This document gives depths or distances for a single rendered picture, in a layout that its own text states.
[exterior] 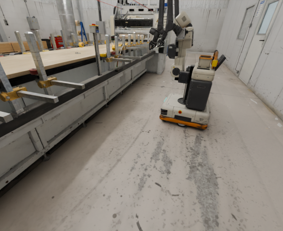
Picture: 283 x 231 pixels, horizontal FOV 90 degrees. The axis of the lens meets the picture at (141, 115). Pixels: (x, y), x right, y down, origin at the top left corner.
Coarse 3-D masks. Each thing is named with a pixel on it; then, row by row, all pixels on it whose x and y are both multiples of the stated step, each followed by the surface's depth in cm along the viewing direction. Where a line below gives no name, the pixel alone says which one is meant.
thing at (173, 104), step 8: (168, 96) 232; (176, 96) 230; (168, 104) 203; (176, 104) 204; (184, 104) 204; (208, 104) 209; (168, 112) 200; (176, 112) 195; (184, 112) 191; (192, 112) 188; (200, 112) 186; (208, 112) 188; (168, 120) 206; (176, 120) 201; (184, 120) 196; (192, 120) 192; (200, 120) 188; (208, 120) 187; (200, 128) 196
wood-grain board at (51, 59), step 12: (72, 48) 241; (84, 48) 246; (0, 60) 135; (12, 60) 137; (24, 60) 138; (48, 60) 142; (60, 60) 143; (72, 60) 147; (12, 72) 100; (24, 72) 105
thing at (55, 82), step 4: (36, 80) 112; (52, 80) 109; (56, 80) 109; (52, 84) 109; (56, 84) 108; (60, 84) 106; (64, 84) 105; (68, 84) 104; (72, 84) 103; (76, 84) 102; (80, 84) 102; (84, 84) 103; (80, 88) 103
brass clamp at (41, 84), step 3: (48, 78) 110; (51, 78) 110; (54, 78) 111; (39, 81) 104; (42, 81) 104; (45, 81) 104; (48, 81) 106; (39, 84) 103; (42, 84) 103; (45, 84) 104; (48, 84) 107; (39, 87) 105; (42, 87) 104; (45, 87) 106
